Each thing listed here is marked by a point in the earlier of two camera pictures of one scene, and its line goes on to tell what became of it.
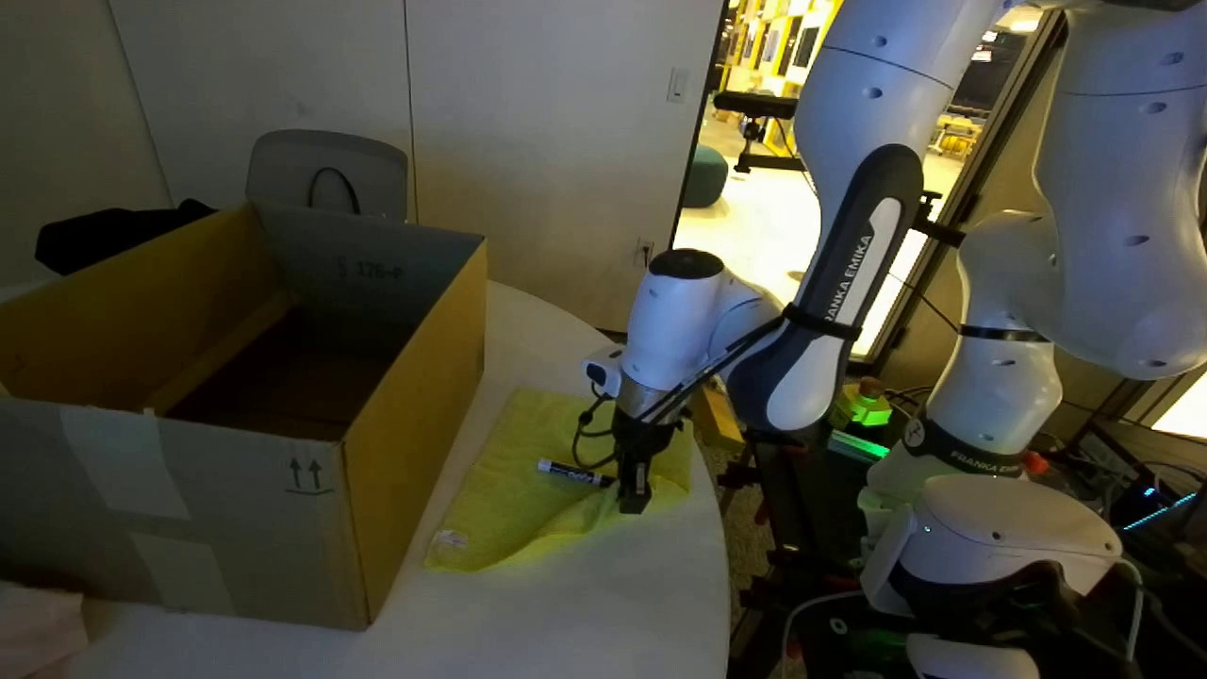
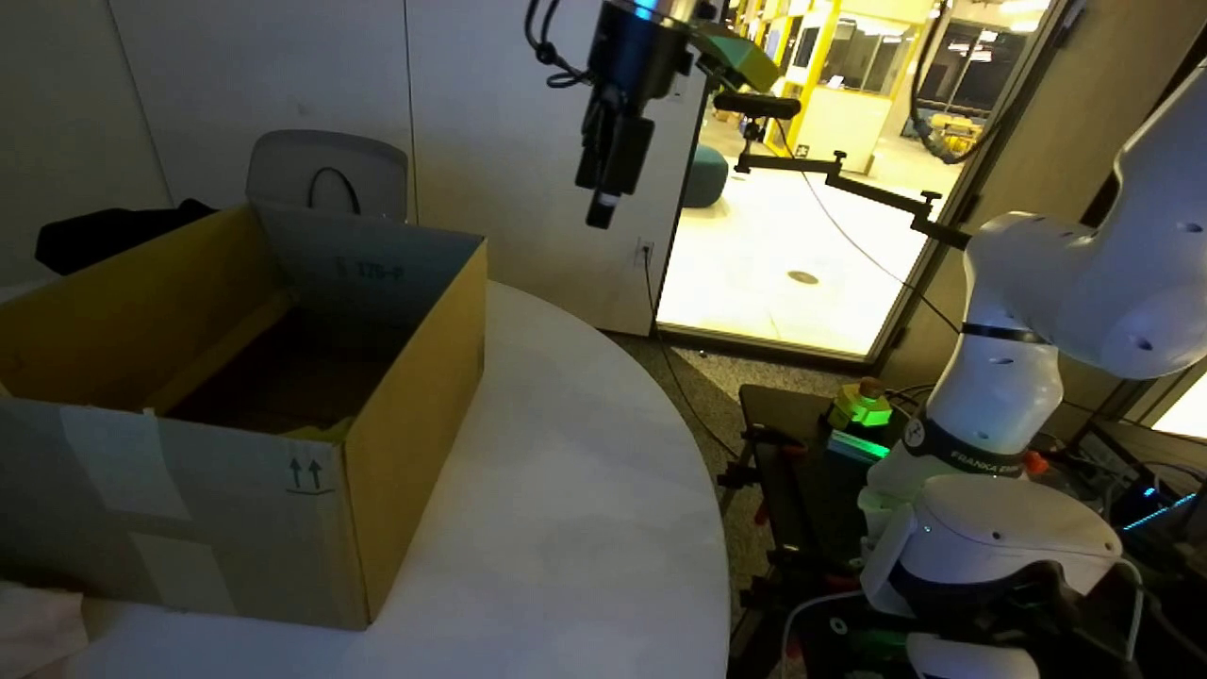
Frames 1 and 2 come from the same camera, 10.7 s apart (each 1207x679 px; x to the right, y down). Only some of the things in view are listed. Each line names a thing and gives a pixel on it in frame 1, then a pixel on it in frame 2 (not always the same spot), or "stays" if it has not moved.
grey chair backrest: (328, 176) stays
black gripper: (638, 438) to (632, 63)
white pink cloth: (42, 631) stays
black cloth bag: (72, 240) stays
